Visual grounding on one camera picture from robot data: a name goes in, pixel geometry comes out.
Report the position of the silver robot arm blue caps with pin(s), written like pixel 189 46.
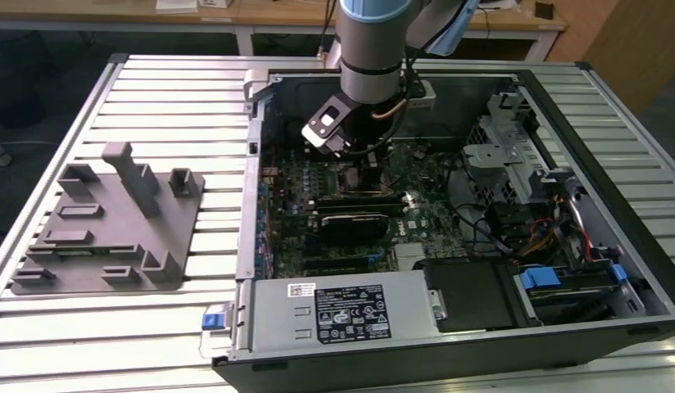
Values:
pixel 370 49

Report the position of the CPU socket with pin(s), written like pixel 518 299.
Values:
pixel 350 180

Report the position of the round coin battery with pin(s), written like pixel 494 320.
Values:
pixel 419 154

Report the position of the black RAM slot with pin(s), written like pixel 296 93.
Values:
pixel 359 211
pixel 359 207
pixel 359 199
pixel 359 203

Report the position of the green motherboard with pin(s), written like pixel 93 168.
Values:
pixel 424 192

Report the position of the grey metal drive cage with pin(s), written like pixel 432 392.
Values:
pixel 498 135

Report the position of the black graphics card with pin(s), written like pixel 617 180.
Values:
pixel 354 231

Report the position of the blue expansion slot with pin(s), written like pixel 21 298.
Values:
pixel 315 242

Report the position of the small blue board connector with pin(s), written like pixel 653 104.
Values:
pixel 375 258

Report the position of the silver chipset heatsink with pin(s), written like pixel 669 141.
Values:
pixel 410 257

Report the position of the black expansion slot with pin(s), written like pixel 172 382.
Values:
pixel 338 264

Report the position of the small black box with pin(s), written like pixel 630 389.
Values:
pixel 545 10

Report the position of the black plastic drive cover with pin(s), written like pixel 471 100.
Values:
pixel 468 294

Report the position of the silver power supply black label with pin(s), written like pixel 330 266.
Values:
pixel 283 303

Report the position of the hard disk in blue carrier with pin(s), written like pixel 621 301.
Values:
pixel 539 278

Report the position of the wooden cabinet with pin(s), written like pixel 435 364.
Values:
pixel 633 41

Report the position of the grey plastic parts rack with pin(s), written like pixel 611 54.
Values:
pixel 124 245

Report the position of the blue case latch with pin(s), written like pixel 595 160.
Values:
pixel 215 321

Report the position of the wooden desk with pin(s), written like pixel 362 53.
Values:
pixel 97 16

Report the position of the black open PC case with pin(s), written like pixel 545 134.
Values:
pixel 424 368

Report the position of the green RAM stick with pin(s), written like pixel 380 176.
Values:
pixel 80 251

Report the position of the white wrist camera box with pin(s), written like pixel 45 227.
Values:
pixel 330 123
pixel 423 98

